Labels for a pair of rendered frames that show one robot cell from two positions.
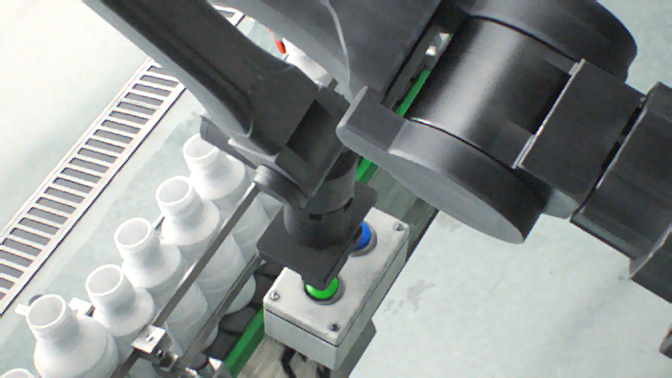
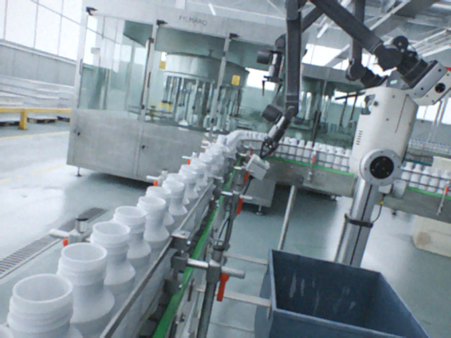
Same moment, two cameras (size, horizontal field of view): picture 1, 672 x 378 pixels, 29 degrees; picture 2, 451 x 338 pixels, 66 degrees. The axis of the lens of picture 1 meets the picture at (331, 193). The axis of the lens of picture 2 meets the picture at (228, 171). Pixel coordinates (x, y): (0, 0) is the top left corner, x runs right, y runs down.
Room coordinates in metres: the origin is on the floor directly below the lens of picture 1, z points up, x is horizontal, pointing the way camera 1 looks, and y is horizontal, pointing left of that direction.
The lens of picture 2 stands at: (-0.18, 1.16, 1.31)
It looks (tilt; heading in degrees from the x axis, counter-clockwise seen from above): 10 degrees down; 316
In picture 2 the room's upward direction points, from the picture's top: 11 degrees clockwise
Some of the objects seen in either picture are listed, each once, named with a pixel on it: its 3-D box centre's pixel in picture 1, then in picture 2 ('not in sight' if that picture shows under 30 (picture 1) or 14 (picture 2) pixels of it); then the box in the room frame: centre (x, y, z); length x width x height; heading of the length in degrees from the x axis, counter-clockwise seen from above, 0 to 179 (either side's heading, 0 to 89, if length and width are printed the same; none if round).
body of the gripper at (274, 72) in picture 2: not in sight; (274, 73); (1.00, -0.16, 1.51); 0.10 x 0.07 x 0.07; 43
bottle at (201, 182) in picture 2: not in sight; (192, 196); (0.45, 0.65, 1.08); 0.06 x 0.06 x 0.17
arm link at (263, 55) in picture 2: not in sight; (270, 51); (1.03, -0.13, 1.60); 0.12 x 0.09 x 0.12; 43
